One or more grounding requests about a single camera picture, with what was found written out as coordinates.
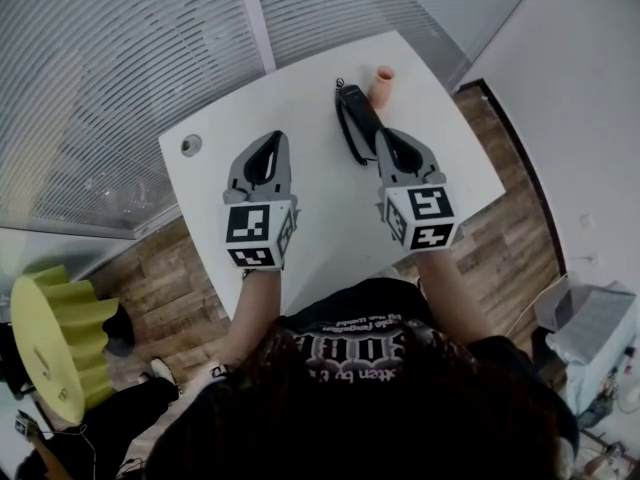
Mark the peach ribbed cup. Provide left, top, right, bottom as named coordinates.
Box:
left=368, top=65, right=397, bottom=110

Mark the yellow-green pleated stool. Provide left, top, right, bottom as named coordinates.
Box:
left=9, top=264, right=120, bottom=426

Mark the person's black printed t-shirt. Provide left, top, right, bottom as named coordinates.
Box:
left=149, top=276, right=581, bottom=480

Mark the striped glass partition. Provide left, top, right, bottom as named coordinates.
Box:
left=0, top=0, right=546, bottom=240

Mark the person's left forearm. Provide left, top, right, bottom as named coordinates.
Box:
left=218, top=267, right=282, bottom=370

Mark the white floor cable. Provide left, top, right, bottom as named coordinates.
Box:
left=499, top=272, right=569, bottom=340

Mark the white covered cabinet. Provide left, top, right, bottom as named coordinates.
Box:
left=534, top=280, right=639, bottom=415

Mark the black bag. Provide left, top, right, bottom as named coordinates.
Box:
left=102, top=303, right=136, bottom=357

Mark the white plastic bottle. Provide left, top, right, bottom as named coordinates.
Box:
left=621, top=373, right=640, bottom=415

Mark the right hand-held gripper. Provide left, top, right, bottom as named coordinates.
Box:
left=375, top=127, right=459, bottom=254

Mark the black telephone cord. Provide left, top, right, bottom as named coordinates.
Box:
left=333, top=76, right=380, bottom=167

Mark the person's right forearm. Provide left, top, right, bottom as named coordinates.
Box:
left=414, top=249, right=492, bottom=345

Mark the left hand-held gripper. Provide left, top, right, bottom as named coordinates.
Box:
left=217, top=130, right=301, bottom=272

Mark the another person's forearm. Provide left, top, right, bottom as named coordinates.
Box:
left=17, top=410, right=72, bottom=480

